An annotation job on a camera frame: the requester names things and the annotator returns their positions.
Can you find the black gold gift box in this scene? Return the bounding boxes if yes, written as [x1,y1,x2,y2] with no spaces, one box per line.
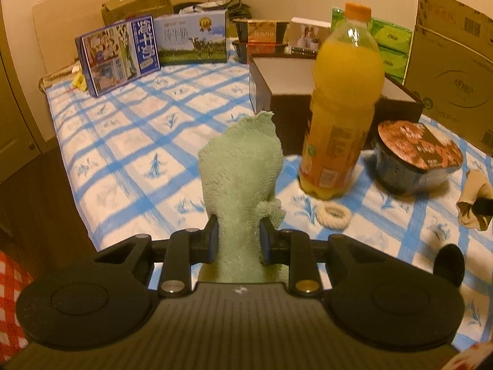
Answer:
[233,19,290,44]
[233,40,289,64]

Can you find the black fuzzy ball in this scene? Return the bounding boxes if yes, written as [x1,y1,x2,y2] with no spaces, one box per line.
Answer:
[433,244,465,288]

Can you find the black cable bundle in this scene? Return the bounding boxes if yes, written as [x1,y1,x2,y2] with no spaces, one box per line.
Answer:
[173,0,252,21]

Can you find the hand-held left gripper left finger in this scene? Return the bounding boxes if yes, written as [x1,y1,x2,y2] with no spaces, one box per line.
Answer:
[92,215,219,298]

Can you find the brown cardboard box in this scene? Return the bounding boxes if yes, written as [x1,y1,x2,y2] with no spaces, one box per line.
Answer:
[101,0,174,27]

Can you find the red white printed packet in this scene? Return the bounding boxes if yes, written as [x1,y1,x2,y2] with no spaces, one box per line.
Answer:
[443,340,493,370]

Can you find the white photo box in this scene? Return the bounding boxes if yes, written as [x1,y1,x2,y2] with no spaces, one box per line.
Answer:
[288,17,332,60]

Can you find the large cardboard box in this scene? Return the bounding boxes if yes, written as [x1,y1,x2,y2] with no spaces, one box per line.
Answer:
[401,0,493,159]

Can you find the blue checked white sheet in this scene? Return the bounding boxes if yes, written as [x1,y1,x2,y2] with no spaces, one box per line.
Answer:
[45,40,493,355]

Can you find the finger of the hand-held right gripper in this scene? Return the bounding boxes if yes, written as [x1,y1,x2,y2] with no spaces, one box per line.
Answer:
[473,197,493,217]

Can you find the red white checked cloth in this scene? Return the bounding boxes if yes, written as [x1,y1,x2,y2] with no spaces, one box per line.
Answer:
[0,250,35,357]

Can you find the green fluffy towel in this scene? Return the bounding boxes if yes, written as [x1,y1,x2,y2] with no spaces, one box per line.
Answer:
[198,110,288,284]

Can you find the dark brown box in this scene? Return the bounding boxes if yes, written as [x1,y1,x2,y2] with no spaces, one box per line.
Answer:
[249,56,425,155]

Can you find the white fluffy scrunchie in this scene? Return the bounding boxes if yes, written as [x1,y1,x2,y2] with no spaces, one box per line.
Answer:
[316,204,352,233]

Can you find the beige cloth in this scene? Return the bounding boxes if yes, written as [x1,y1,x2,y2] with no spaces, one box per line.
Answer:
[456,170,493,233]

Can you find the instant noodle bowl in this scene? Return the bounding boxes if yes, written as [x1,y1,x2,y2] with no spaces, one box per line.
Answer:
[372,119,465,197]

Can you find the orange juice bottle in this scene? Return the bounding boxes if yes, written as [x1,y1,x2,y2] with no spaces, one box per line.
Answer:
[298,2,386,201]

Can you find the cow print milk box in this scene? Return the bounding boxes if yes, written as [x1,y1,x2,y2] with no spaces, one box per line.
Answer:
[153,9,229,66]

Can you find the wooden cabinet door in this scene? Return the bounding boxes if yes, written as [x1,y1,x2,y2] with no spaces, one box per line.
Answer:
[0,19,44,184]

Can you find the blue milk carton box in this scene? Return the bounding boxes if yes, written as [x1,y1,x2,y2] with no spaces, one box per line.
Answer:
[75,14,161,98]

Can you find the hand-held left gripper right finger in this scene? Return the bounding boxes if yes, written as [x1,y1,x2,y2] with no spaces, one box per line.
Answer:
[259,218,384,297]

